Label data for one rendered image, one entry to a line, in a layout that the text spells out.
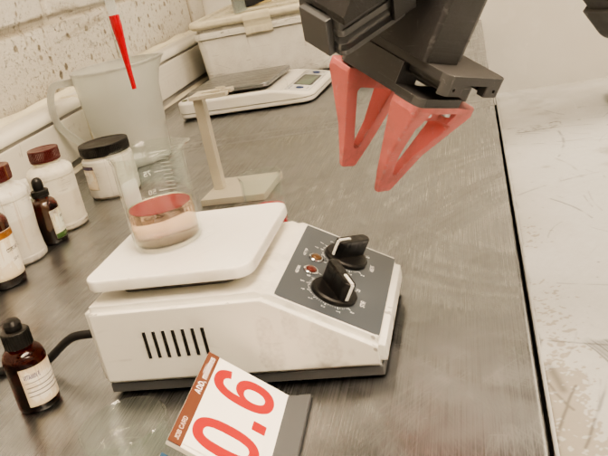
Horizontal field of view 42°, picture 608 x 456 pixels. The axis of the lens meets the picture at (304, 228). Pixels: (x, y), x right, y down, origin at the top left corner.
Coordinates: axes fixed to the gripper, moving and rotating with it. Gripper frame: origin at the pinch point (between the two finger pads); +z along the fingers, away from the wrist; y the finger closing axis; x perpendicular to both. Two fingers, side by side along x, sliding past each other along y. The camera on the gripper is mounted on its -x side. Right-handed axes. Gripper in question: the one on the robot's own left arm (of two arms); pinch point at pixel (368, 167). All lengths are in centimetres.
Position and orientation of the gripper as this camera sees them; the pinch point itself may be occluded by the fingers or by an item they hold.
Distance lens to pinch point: 54.8
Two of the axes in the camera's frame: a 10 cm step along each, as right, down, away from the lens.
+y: 6.5, 5.4, -5.4
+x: 6.9, -1.1, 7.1
